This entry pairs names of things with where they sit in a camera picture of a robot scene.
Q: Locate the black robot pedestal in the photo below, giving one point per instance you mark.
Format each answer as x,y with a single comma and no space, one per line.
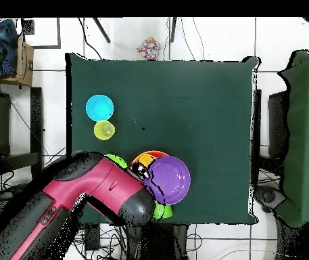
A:
165,241

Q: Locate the purple plastic bowl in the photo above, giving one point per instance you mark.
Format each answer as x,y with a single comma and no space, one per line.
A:
170,180

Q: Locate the green plastic cup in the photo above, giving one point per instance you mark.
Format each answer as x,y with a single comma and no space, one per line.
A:
163,211

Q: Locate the colourful patterned box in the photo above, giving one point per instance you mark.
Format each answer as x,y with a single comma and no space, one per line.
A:
148,48

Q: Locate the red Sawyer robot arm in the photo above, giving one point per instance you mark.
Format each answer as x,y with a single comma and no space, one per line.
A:
102,178

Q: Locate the large orange plastic bowl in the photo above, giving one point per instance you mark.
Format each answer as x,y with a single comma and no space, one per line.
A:
157,153

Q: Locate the small cyan plastic bowl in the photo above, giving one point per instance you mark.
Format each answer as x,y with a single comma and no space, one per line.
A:
99,107

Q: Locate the dark green tablecloth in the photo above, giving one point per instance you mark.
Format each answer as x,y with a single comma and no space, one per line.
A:
170,94

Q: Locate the black tripod leg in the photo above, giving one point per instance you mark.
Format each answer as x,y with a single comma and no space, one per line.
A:
102,31
173,29

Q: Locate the translucent yellow plastic cup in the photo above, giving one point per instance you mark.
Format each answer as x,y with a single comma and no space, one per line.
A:
104,130

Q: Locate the brown cardboard box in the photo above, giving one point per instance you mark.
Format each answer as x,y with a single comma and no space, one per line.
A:
24,65

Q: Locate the yellow-orange plastic cup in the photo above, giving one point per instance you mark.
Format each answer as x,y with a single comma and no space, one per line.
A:
145,160

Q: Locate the green plastic bowl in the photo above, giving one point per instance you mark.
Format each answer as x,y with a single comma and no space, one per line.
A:
117,160

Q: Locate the black bench frame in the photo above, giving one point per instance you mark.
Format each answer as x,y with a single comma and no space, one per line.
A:
36,122

